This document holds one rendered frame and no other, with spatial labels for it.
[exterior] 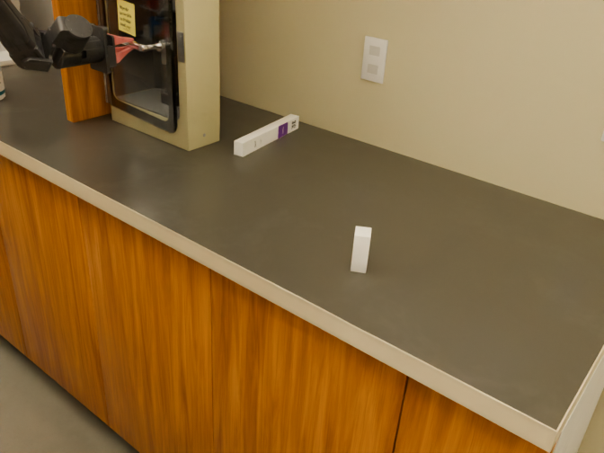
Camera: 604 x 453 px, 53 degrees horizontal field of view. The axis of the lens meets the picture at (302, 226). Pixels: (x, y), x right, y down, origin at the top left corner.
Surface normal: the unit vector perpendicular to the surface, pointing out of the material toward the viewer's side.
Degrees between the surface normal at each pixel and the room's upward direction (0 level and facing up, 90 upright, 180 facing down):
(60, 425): 0
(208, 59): 90
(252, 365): 90
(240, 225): 0
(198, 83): 90
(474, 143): 90
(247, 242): 0
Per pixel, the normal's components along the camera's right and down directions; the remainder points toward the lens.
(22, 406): 0.06, -0.87
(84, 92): 0.78, 0.34
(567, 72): -0.62, 0.35
